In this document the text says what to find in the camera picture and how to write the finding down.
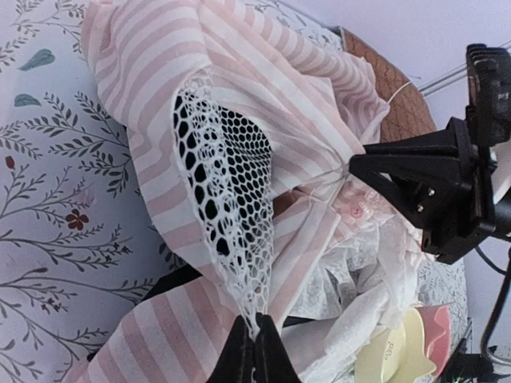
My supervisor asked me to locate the pink pet bowl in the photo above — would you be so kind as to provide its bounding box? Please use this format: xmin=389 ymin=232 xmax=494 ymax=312
xmin=418 ymin=304 xmax=451 ymax=378

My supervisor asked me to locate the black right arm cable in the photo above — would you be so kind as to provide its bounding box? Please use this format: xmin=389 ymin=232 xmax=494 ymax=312
xmin=450 ymin=243 xmax=511 ymax=383

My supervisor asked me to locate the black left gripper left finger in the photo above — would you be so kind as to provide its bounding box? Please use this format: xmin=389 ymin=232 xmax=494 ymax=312
xmin=213 ymin=316 xmax=256 ymax=383

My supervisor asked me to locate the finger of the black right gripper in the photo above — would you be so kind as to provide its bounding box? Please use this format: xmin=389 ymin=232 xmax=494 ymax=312
xmin=364 ymin=117 xmax=467 ymax=157
xmin=349 ymin=159 xmax=480 ymax=264

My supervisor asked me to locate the pink striped pet tent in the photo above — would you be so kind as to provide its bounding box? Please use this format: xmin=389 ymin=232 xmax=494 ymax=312
xmin=67 ymin=0 xmax=452 ymax=383

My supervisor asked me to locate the cream pet bowl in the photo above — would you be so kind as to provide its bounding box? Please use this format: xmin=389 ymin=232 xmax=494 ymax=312
xmin=355 ymin=308 xmax=436 ymax=383

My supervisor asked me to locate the right aluminium frame post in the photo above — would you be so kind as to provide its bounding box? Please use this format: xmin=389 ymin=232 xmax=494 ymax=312
xmin=418 ymin=65 xmax=467 ymax=97

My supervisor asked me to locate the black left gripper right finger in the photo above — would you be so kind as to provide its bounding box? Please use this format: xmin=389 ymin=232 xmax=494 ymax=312
xmin=255 ymin=314 xmax=301 ymax=383

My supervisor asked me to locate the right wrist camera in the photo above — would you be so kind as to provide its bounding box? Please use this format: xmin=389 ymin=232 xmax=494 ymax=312
xmin=465 ymin=44 xmax=510 ymax=148

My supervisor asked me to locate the white tent pole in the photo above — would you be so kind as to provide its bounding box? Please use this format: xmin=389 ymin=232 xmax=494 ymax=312
xmin=386 ymin=81 xmax=413 ymax=105

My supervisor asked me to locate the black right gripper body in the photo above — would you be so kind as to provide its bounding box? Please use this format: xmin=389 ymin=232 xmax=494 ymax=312
xmin=454 ymin=116 xmax=510 ymax=260

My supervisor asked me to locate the brown woven mat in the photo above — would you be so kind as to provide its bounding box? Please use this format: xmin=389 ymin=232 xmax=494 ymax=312
xmin=341 ymin=28 xmax=437 ymax=142

